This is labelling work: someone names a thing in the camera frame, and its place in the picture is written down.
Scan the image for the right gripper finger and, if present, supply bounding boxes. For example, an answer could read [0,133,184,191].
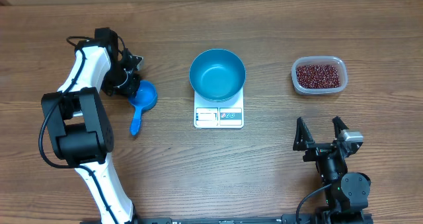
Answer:
[332,116,348,138]
[293,117,314,151]

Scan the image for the blue plastic measuring scoop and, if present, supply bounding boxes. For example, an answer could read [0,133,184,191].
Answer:
[129,81,158,136]

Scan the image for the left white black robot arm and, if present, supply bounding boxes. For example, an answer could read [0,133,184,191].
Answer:
[38,28,143,223]

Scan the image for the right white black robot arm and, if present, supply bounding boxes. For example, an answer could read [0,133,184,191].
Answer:
[293,116,373,223]

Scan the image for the white digital kitchen scale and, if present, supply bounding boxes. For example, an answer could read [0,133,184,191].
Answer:
[193,89,245,129]

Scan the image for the teal metal bowl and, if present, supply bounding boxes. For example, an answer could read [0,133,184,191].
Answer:
[188,48,247,102]

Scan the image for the red adzuki beans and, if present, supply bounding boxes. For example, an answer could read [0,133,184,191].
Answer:
[295,64,340,89]

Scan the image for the clear plastic container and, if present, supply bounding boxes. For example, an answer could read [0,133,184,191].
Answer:
[291,56,348,95]

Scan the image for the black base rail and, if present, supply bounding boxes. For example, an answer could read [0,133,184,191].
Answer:
[81,213,374,224]

